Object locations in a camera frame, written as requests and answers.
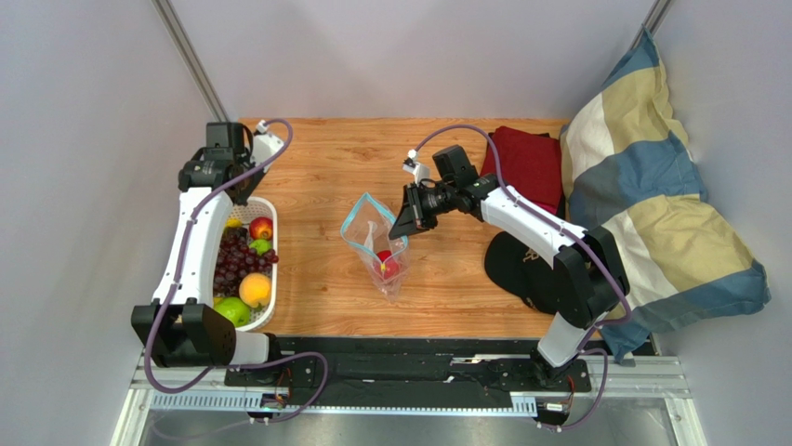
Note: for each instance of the aluminium frame post left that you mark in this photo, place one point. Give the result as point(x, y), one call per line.
point(180, 37)

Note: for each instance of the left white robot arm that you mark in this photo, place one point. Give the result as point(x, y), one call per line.
point(180, 327)

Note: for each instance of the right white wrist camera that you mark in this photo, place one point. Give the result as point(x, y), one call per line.
point(412, 166)

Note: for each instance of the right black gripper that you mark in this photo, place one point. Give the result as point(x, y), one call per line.
point(418, 208)

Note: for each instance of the blue yellow striped pillow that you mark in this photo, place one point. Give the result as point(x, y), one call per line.
point(626, 167)

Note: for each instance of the folded red cloth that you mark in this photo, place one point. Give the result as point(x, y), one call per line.
point(532, 165)

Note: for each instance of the aluminium frame post right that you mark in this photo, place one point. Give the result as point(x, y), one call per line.
point(654, 19)

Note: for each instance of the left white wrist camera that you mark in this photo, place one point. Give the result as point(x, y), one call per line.
point(265, 145)

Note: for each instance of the white plastic fruit basket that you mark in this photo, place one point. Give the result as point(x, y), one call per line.
point(257, 207)

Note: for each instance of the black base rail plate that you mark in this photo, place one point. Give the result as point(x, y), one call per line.
point(409, 373)

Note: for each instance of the aluminium frame post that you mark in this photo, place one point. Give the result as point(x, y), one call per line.
point(654, 19)
point(180, 37)

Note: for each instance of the purple grape bunch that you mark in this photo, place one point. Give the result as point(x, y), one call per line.
point(239, 255)

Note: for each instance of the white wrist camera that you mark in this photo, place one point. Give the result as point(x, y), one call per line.
point(265, 145)
point(412, 166)

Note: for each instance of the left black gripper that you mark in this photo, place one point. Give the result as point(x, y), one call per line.
point(243, 197)

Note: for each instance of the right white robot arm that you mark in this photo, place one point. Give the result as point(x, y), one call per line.
point(586, 266)

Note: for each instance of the orange peach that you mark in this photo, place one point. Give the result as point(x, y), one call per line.
point(255, 290)

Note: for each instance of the black baseball cap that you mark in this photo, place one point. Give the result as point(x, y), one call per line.
point(521, 271)

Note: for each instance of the clear zip top bag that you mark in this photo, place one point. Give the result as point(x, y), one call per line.
point(366, 231)

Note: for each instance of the green apple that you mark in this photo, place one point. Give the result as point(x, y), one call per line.
point(233, 309)

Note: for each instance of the yellow pepper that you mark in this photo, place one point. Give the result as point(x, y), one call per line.
point(233, 223)

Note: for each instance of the red yellow apple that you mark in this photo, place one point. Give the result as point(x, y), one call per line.
point(261, 228)

